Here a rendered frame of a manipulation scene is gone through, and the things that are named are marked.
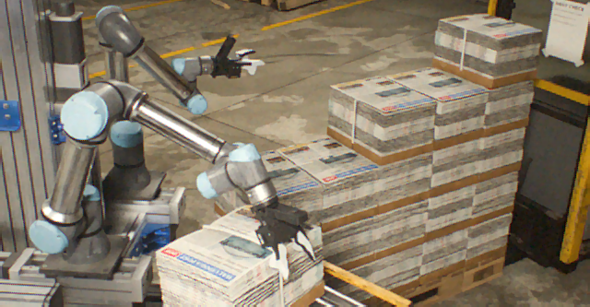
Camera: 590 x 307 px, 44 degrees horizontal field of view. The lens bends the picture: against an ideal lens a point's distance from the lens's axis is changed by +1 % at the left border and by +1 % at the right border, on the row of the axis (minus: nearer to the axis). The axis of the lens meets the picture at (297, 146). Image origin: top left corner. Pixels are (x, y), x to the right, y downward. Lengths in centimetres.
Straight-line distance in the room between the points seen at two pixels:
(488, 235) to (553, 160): 60
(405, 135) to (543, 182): 130
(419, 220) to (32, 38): 180
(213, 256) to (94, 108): 50
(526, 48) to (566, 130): 71
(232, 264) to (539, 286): 228
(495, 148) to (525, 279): 81
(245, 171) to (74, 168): 50
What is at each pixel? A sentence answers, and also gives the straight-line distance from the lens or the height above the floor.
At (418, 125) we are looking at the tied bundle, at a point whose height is 97.
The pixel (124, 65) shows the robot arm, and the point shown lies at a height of 125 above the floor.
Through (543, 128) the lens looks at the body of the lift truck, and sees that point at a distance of 401.
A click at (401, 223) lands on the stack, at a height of 53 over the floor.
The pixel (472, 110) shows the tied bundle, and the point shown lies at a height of 98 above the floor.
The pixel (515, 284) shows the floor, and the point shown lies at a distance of 387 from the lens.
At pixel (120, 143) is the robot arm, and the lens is 273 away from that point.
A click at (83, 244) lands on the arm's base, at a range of 236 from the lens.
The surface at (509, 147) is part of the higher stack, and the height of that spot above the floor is 74.
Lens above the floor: 210
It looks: 24 degrees down
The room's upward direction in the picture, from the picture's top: 2 degrees clockwise
